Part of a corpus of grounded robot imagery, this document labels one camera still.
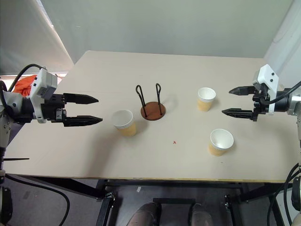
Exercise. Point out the dark rounded shape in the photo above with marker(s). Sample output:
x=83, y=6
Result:
x=145, y=215
x=201, y=216

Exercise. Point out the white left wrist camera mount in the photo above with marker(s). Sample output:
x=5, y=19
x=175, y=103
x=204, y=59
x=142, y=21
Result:
x=43, y=82

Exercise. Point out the yellow paper cup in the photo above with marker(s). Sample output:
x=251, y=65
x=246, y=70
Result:
x=215, y=150
x=128, y=130
x=203, y=106

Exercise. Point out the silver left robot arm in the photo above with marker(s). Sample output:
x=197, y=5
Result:
x=4, y=124

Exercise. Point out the black metal table frame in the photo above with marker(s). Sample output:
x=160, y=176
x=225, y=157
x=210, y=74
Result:
x=164, y=188

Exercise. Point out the orange cloth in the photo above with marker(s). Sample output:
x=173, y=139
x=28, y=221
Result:
x=23, y=86

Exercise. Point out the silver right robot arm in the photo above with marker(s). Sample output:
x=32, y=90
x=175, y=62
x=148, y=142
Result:
x=294, y=103

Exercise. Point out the thin black pointed strip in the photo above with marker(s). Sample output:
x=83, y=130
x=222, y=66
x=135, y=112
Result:
x=16, y=159

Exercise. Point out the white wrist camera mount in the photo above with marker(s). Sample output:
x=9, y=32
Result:
x=43, y=82
x=268, y=75

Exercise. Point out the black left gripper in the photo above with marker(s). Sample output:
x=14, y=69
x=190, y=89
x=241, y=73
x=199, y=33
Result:
x=55, y=110

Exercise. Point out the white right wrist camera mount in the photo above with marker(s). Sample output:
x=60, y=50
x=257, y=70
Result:
x=268, y=75

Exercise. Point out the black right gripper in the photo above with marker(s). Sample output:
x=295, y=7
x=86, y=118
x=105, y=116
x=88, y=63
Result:
x=261, y=103

